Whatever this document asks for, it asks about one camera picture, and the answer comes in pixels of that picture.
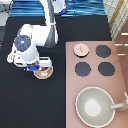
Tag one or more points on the white gripper body blue ring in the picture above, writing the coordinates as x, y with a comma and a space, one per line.
38, 65

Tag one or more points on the cream round plate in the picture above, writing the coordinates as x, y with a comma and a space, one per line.
37, 74

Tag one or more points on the pink small pot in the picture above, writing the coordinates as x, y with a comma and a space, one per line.
43, 70

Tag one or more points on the pink pot lid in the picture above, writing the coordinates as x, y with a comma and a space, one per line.
81, 50

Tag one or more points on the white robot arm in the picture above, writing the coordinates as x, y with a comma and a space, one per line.
24, 52

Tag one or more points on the black table mat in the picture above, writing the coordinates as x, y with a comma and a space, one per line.
27, 102

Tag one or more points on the pink stove board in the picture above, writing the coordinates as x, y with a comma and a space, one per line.
114, 84

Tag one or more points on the black burner top right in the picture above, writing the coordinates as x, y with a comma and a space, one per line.
103, 51

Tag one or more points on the black burner lower right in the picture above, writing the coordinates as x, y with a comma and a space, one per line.
106, 69

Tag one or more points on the large grey frying pan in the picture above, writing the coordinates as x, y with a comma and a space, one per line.
96, 108

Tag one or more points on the wooden slatted furniture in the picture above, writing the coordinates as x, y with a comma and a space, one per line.
117, 14

